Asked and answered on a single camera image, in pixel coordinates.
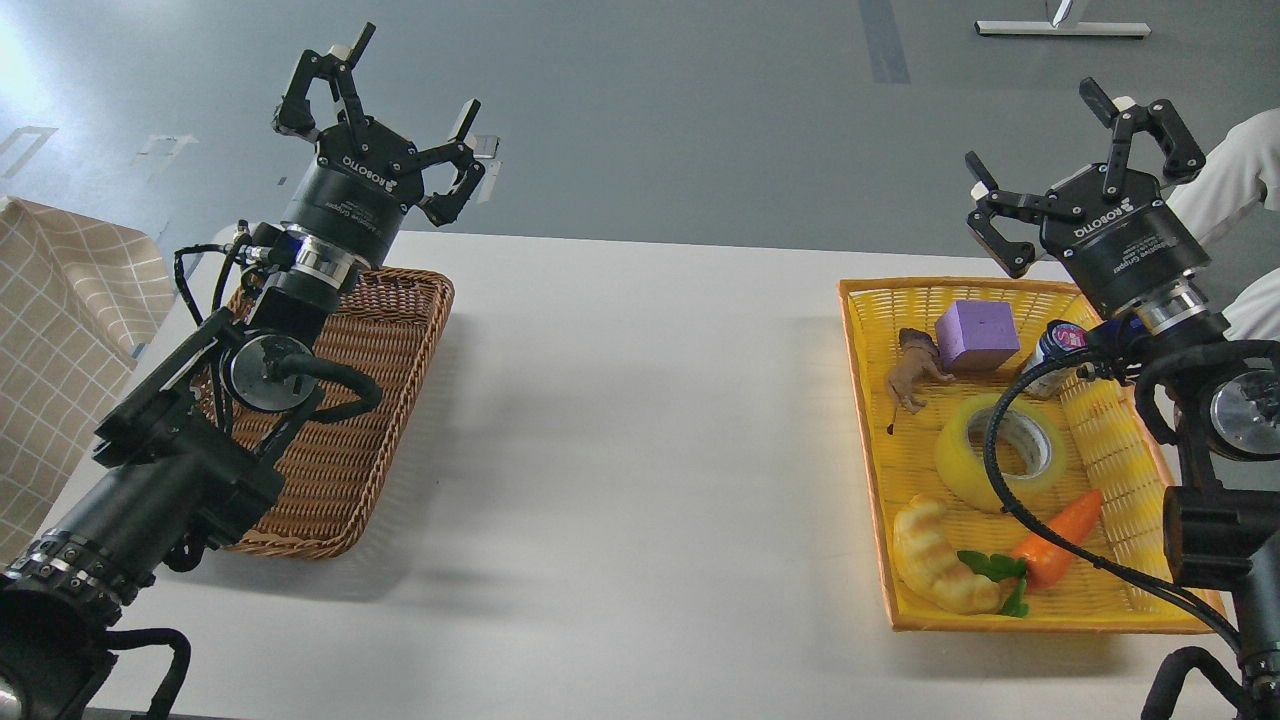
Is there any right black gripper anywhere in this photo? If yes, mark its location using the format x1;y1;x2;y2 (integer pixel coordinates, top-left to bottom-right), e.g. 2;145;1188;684
964;78;1211;311

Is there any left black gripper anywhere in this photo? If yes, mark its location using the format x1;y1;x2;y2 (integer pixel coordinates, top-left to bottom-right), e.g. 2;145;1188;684
273;22;486;263

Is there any yellow tape roll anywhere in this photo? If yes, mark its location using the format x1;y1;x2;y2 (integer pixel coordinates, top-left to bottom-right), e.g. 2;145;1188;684
934;393;1068;512

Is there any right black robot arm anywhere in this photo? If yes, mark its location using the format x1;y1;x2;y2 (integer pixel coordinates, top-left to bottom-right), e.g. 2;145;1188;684
965;78;1279;719

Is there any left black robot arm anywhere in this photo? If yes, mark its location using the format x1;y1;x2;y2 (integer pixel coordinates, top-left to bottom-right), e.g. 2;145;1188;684
3;23;486;719

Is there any small jar blue lid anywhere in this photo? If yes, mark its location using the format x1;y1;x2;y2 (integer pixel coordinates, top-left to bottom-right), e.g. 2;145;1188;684
1019;319;1087;400

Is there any white clothed person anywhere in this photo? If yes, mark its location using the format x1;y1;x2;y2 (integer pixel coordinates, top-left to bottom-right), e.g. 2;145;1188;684
1167;108;1279;341

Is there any brown wicker basket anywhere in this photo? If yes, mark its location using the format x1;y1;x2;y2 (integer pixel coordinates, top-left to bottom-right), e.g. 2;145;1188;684
188;264;454;561

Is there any purple foam cube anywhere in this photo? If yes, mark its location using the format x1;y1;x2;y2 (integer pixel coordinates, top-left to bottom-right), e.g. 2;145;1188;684
934;300;1021;373

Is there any white metal stand base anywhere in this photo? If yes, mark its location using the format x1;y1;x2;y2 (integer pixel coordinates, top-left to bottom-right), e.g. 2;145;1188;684
973;1;1152;40

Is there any yellow plastic basket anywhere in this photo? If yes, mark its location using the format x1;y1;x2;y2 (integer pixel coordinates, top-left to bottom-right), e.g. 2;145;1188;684
838;277;1207;634

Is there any brown toy dog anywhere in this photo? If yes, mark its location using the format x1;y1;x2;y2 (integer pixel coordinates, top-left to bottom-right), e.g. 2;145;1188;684
884;328;957;414

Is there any beige checkered cloth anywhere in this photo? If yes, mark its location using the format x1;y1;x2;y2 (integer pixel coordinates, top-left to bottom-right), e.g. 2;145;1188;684
1;196;174;559

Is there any toy carrot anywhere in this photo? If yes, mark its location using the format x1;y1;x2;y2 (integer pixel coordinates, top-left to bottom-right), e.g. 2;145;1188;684
956;488;1105;618

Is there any toy croissant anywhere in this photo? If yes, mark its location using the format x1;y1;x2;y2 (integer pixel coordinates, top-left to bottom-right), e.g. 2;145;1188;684
891;495;1014;615

